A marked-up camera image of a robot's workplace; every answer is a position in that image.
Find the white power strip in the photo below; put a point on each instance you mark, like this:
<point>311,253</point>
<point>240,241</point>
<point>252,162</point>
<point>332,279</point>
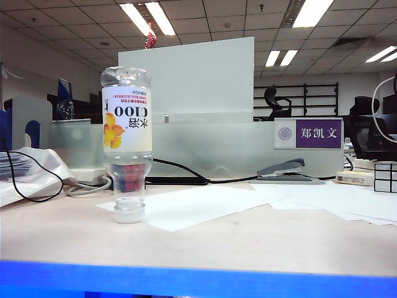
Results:
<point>88,174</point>

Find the large white board panel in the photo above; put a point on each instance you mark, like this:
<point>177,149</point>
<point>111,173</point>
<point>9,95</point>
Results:
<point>201,80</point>

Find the grey metal bookend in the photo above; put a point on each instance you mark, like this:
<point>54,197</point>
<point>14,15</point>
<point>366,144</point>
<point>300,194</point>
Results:
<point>33,108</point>

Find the black shelving rack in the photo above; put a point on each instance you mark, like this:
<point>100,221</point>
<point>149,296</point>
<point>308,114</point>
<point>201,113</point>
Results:
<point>305,99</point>

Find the silver mirror cube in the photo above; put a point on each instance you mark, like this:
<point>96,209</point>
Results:
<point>384,177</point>

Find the black mesh office chair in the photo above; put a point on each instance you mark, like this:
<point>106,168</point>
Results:
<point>365,133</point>

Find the frosted glass desk partition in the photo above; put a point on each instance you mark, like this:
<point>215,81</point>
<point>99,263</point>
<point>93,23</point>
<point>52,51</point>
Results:
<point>201,146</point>

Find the ceiling fluorescent light panel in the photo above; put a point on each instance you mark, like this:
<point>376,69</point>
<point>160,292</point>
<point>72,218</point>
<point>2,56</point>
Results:
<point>312,12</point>
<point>390,57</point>
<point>272,58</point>
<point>160,18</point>
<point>288,57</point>
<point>135,18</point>
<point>381,54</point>

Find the blue crystal trophy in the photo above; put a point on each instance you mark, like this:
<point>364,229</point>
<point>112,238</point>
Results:
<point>65,93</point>

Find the blue edge bar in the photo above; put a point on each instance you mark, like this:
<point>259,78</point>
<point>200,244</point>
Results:
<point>198,279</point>

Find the white plastic bag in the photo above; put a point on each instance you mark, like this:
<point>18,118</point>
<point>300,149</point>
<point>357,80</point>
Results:
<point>46,167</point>

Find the white paper sheet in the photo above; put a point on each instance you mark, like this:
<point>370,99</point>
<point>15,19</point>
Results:
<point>192,208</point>
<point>370,218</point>
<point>345,198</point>

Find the grey stapler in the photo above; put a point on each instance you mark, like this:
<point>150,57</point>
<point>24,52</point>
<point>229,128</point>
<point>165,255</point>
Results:
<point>287,167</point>

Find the purple and white name plate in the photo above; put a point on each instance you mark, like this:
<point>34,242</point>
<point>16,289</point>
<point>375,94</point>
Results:
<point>318,133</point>

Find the black office chair with headrest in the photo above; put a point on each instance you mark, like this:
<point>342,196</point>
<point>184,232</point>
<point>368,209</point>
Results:
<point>276,105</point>

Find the blue file holder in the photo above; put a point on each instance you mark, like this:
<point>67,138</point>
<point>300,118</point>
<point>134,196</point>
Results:
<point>5,130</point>

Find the small metal clip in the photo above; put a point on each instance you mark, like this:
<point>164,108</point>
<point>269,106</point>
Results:
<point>167,119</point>

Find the clear plastic bottle cream label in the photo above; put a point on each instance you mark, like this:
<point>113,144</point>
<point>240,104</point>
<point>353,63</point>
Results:
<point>127,124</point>

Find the stack of white papers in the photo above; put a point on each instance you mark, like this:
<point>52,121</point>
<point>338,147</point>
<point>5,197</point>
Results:
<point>21,169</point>

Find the red hanging ornament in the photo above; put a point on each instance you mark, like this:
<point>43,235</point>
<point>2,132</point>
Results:
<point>150,40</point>

